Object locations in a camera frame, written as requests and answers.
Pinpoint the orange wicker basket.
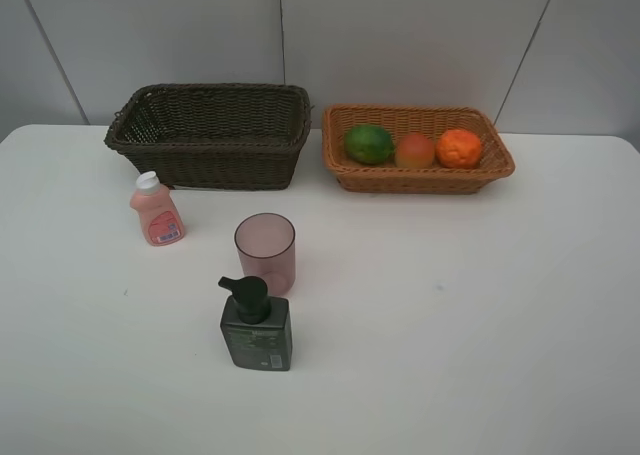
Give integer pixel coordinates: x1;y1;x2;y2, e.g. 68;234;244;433
322;104;515;194

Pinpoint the green round fruit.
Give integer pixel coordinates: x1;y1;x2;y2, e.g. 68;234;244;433
344;124;395;165

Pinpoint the red-yellow mango fruit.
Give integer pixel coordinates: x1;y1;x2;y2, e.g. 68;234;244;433
394;133;435;169

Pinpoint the wrinkled orange tangerine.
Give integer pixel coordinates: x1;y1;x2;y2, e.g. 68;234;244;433
435;129;483;169

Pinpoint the dark brown wicker basket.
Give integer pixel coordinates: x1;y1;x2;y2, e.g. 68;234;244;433
105;83;312;191

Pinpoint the dark green pump bottle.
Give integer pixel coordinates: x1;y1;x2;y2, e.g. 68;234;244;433
218;276;293;372

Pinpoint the translucent pink plastic cup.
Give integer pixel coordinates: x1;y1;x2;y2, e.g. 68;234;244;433
234;213;296;297

